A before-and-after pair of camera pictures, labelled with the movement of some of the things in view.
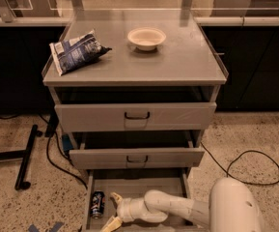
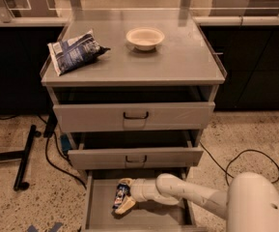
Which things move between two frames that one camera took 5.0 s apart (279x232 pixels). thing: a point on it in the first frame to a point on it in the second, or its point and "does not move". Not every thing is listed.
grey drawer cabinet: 134,119 does not move
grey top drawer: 135,116 does not move
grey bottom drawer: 134,184 does not move
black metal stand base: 24,156 does not move
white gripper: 125,208 to 138,189
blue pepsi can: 97,204 to 123,190
